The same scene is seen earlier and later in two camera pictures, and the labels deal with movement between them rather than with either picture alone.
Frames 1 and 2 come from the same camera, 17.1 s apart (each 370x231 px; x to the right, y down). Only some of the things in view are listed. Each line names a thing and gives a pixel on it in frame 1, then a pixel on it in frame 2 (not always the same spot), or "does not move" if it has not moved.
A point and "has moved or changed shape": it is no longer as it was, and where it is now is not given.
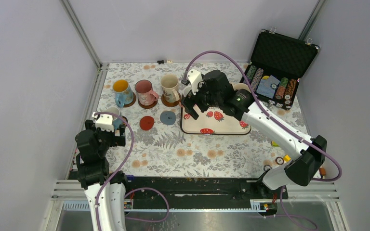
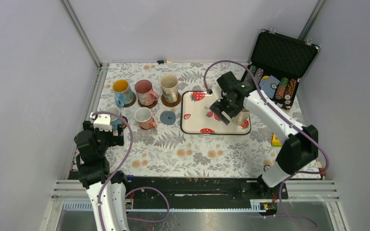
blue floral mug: x=117 y=121 does not move
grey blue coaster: x=167 y=117 does not move
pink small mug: x=186 y=90 to x=143 y=116
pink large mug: x=146 y=96 does not move
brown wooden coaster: x=134 y=99 does not move
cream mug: x=241 y=85 has moved or changed shape
